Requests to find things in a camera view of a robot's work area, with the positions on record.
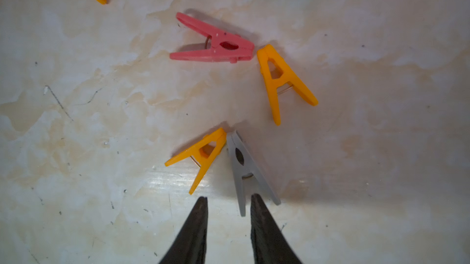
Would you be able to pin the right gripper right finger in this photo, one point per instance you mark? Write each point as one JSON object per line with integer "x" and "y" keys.
{"x": 268, "y": 243}

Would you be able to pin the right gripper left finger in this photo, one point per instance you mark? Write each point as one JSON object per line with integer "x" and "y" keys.
{"x": 190, "y": 244}

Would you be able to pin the grey clothespin lower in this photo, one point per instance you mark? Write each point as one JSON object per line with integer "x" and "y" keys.
{"x": 246, "y": 164}

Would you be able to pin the orange clothespin lower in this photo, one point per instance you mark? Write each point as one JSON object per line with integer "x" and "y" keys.
{"x": 203, "y": 153}

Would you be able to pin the orange clothespin right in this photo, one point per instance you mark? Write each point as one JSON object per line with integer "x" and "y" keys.
{"x": 267, "y": 55}

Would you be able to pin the pink clothespin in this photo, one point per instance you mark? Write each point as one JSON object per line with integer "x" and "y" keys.
{"x": 224, "y": 46}

